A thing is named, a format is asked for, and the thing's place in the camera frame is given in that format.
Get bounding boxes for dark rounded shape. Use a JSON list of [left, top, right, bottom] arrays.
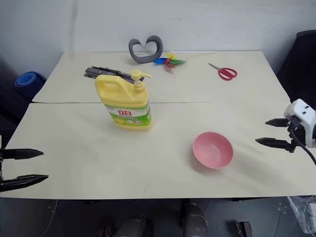
[[182, 200, 208, 237], [115, 213, 154, 237]]

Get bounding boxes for black chair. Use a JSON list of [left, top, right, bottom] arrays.
[[276, 30, 316, 106]]

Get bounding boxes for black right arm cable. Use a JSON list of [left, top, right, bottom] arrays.
[[287, 116, 316, 166]]

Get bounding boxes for grey heart-shaped foam holder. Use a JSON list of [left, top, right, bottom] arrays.
[[128, 35, 164, 65]]

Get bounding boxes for clear plastic bag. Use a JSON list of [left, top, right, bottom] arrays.
[[286, 194, 316, 234]]

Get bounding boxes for black folded flat object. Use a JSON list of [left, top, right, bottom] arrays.
[[83, 66, 145, 85]]

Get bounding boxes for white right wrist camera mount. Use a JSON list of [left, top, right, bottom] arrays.
[[283, 98, 316, 149]]

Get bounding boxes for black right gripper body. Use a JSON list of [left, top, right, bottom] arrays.
[[287, 116, 308, 149]]

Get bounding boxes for red handled scissors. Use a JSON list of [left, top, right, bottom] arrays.
[[208, 63, 238, 81]]

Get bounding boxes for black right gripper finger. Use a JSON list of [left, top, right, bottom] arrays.
[[255, 137, 297, 154], [265, 118, 289, 128]]

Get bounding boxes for colourful paper pinwheel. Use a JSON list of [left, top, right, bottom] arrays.
[[153, 52, 187, 69]]

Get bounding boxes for yellow detergent pump bottle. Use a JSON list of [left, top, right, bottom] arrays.
[[95, 69, 153, 131]]

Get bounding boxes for pink plastic bowl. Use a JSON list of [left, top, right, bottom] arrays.
[[193, 131, 234, 170]]

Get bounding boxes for small dark box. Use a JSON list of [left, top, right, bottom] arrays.
[[236, 221, 253, 237]]

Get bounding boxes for thin white cable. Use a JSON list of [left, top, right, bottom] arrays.
[[47, 199, 59, 232]]

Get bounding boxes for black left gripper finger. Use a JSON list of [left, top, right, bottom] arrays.
[[0, 148, 44, 160], [0, 174, 49, 193]]

